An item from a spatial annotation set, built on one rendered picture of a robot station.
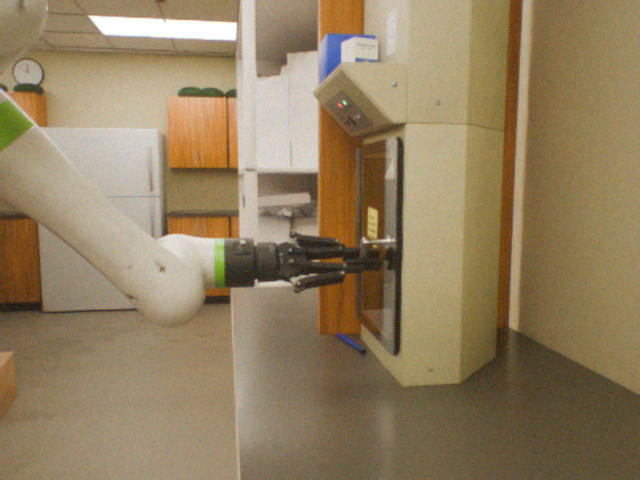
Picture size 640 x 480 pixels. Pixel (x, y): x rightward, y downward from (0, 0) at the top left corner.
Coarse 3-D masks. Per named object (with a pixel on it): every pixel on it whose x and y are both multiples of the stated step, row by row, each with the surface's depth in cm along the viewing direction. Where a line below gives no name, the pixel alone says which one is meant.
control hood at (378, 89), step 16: (352, 64) 95; (368, 64) 96; (384, 64) 96; (400, 64) 97; (336, 80) 103; (352, 80) 96; (368, 80) 96; (384, 80) 97; (400, 80) 97; (320, 96) 122; (352, 96) 103; (368, 96) 97; (384, 96) 97; (400, 96) 97; (368, 112) 103; (384, 112) 97; (400, 112) 98; (368, 128) 112; (384, 128) 107
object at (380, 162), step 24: (384, 144) 107; (360, 168) 127; (384, 168) 107; (360, 192) 127; (384, 192) 108; (360, 216) 128; (384, 216) 108; (384, 264) 109; (360, 288) 129; (384, 288) 109; (360, 312) 130; (384, 312) 109; (384, 336) 110
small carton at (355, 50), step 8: (352, 40) 104; (360, 40) 104; (368, 40) 104; (376, 40) 105; (344, 48) 107; (352, 48) 104; (360, 48) 104; (368, 48) 105; (376, 48) 105; (344, 56) 107; (352, 56) 104; (360, 56) 104; (368, 56) 105; (376, 56) 106
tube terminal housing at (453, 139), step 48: (384, 0) 110; (432, 0) 96; (480, 0) 100; (384, 48) 111; (432, 48) 97; (480, 48) 102; (432, 96) 98; (480, 96) 104; (432, 144) 99; (480, 144) 106; (432, 192) 100; (480, 192) 107; (432, 240) 101; (480, 240) 109; (432, 288) 102; (480, 288) 111; (432, 336) 103; (480, 336) 113; (432, 384) 104
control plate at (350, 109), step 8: (336, 96) 111; (344, 96) 107; (328, 104) 121; (336, 104) 116; (344, 104) 111; (352, 104) 107; (336, 112) 121; (344, 112) 116; (352, 112) 112; (360, 112) 107; (344, 120) 122; (360, 120) 112; (368, 120) 107; (352, 128) 122; (360, 128) 116
